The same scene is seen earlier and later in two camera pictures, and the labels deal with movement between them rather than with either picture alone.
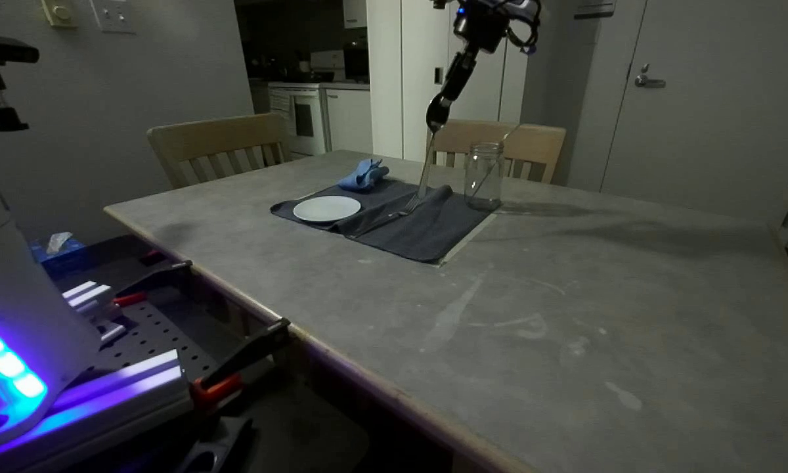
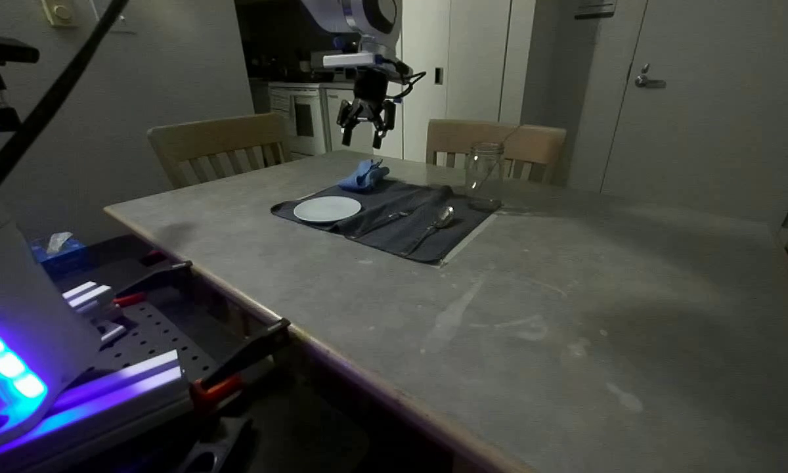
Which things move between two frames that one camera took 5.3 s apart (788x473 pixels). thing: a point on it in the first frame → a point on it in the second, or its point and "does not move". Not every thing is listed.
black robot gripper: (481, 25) → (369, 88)
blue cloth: (365, 175) does not move
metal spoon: (435, 142) → (449, 209)
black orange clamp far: (133, 296) does not move
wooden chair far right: (518, 150) does not move
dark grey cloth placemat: (402, 216) does not move
